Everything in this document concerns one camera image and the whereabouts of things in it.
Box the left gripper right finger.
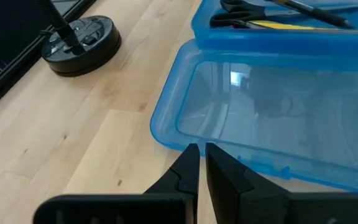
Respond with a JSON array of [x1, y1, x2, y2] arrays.
[[205, 142, 358, 224]]

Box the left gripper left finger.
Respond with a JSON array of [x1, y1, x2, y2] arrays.
[[32, 142, 201, 224]]

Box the blue plastic pencil box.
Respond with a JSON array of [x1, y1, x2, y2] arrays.
[[149, 0, 358, 192]]

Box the yellow pencil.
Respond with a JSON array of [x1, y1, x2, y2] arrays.
[[246, 19, 358, 35]]

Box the black-handled scissors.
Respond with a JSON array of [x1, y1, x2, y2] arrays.
[[209, 0, 358, 29]]

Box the black pen with yellow band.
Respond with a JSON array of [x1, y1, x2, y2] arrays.
[[264, 0, 356, 30]]

